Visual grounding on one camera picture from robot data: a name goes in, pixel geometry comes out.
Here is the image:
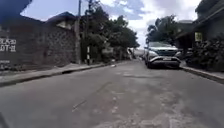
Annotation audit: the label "group of trees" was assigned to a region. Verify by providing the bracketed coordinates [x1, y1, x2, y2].
[79, 0, 141, 64]

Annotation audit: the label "grey asphalt road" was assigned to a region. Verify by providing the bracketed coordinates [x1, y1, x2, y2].
[0, 59, 224, 128]

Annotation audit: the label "utility pole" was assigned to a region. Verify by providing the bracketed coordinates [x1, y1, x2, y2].
[74, 0, 83, 65]

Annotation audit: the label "silver car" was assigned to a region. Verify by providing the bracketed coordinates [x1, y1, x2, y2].
[143, 41, 183, 70]

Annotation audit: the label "tree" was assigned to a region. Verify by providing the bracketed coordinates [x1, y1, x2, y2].
[145, 14, 180, 46]

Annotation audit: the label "building with dark roof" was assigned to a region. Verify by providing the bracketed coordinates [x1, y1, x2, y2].
[45, 11, 78, 32]

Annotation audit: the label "concrete sidewalk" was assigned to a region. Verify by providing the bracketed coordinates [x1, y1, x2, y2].
[0, 61, 111, 88]

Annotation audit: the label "concrete kerb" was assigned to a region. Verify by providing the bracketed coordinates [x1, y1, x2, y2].
[179, 65, 224, 84]

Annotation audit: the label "dark green bushes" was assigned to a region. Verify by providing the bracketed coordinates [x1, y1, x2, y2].
[185, 37, 224, 72]

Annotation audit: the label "building with overhanging roof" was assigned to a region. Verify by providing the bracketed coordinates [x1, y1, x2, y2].
[174, 0, 224, 51]

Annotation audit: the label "black and white post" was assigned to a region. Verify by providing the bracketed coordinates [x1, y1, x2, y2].
[86, 45, 91, 66]

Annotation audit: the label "dark stone wall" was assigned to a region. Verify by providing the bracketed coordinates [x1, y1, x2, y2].
[0, 15, 78, 72]

